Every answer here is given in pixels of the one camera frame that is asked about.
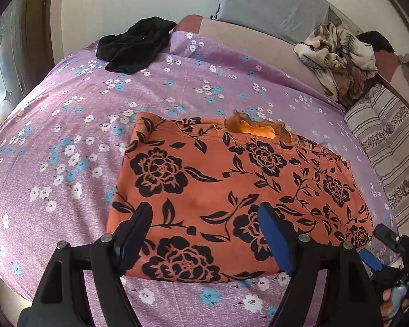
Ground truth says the purple floral bedsheet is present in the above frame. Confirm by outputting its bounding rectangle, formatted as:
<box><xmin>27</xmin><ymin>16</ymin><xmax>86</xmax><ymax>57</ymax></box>
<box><xmin>0</xmin><ymin>31</ymin><xmax>401</xmax><ymax>327</ymax></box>

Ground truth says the black cloth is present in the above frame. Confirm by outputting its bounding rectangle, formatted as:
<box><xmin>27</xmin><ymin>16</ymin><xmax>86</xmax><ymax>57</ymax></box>
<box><xmin>356</xmin><ymin>31</ymin><xmax>395</xmax><ymax>53</ymax></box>

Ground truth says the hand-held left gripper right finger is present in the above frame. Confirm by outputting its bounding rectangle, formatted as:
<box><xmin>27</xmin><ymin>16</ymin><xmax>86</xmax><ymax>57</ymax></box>
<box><xmin>258</xmin><ymin>202</ymin><xmax>384</xmax><ymax>327</ymax></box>

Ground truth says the brown wooden window frame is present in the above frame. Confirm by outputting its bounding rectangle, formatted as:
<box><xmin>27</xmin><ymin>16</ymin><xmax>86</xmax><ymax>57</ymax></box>
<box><xmin>20</xmin><ymin>0</ymin><xmax>55</xmax><ymax>89</ymax></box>

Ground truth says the pink quilted bed pad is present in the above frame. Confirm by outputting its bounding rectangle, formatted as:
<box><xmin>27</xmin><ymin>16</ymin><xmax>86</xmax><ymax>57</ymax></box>
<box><xmin>172</xmin><ymin>14</ymin><xmax>409</xmax><ymax>110</ymax></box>

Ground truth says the orange floral blouse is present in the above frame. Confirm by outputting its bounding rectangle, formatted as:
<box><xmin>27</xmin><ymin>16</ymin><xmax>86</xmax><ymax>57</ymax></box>
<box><xmin>106</xmin><ymin>110</ymin><xmax>375</xmax><ymax>283</ymax></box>

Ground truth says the striped beige pillow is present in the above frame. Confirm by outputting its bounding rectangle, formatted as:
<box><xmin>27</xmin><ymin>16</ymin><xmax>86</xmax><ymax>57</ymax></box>
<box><xmin>344</xmin><ymin>85</ymin><xmax>409</xmax><ymax>235</ymax></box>

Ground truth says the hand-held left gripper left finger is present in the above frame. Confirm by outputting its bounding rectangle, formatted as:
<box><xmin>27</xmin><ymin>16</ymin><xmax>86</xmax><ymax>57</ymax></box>
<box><xmin>18</xmin><ymin>202</ymin><xmax>154</xmax><ymax>327</ymax></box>

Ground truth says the person's right hand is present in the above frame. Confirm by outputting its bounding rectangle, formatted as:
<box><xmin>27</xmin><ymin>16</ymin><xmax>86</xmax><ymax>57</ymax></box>
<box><xmin>380</xmin><ymin>286</ymin><xmax>408</xmax><ymax>321</ymax></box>

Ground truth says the black garment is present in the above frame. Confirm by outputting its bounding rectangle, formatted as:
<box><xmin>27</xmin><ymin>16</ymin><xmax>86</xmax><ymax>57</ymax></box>
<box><xmin>96</xmin><ymin>16</ymin><xmax>177</xmax><ymax>75</ymax></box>

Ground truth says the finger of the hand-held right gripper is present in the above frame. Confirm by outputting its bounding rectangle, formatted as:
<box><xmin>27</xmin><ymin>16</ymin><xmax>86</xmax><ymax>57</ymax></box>
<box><xmin>358</xmin><ymin>248</ymin><xmax>401</xmax><ymax>280</ymax></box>
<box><xmin>374</xmin><ymin>224</ymin><xmax>404</xmax><ymax>251</ymax></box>

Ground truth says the stained glass window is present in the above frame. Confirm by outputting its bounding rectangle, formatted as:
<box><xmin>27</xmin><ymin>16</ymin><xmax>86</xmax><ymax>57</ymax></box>
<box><xmin>0</xmin><ymin>17</ymin><xmax>24</xmax><ymax>120</ymax></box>

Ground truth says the grey pillow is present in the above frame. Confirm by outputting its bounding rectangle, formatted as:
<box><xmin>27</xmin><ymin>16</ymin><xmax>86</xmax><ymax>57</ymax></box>
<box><xmin>210</xmin><ymin>0</ymin><xmax>341</xmax><ymax>40</ymax></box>

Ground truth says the beige leaf-print blanket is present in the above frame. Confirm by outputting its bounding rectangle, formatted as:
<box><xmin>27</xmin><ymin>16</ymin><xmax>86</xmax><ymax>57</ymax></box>
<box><xmin>294</xmin><ymin>21</ymin><xmax>380</xmax><ymax>99</ymax></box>

